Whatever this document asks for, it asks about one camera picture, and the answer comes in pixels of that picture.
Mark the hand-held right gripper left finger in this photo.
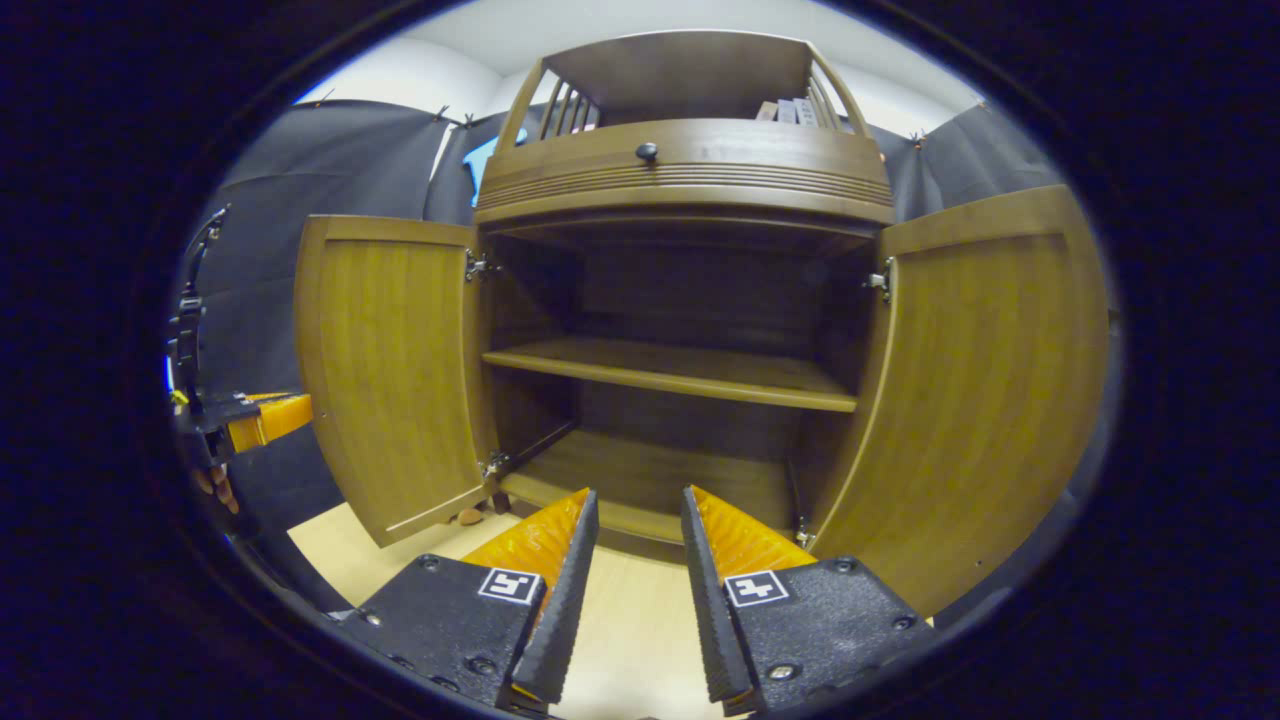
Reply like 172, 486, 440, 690
335, 487, 601, 713

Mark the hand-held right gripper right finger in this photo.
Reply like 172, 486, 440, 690
680, 485, 936, 718

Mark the wooden double-door shoe cabinet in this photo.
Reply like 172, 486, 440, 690
293, 30, 1113, 619

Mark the wooden inner cabinet shelf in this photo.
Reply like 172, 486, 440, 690
482, 337, 861, 414

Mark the wooden cabinet drawer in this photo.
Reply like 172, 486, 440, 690
475, 118, 896, 226

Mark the black backdrop cloth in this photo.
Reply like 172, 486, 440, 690
165, 98, 1121, 631

